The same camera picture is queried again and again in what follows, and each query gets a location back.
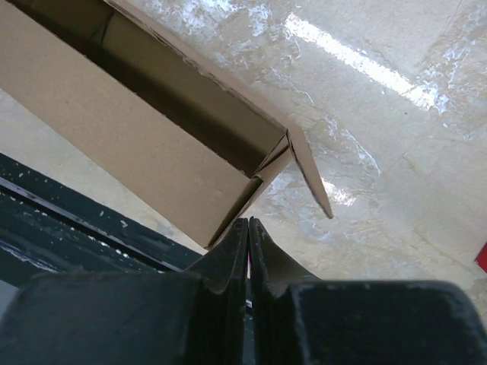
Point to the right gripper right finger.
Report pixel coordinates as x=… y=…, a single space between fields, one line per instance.
x=301 y=319

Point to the brown cardboard box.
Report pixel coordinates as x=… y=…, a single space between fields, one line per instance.
x=185 y=136

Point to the red silver snack packet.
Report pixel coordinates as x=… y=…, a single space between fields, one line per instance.
x=481 y=258

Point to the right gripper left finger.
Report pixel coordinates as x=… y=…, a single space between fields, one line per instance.
x=192 y=317

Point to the black base frame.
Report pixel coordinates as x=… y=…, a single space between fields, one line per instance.
x=47 y=227

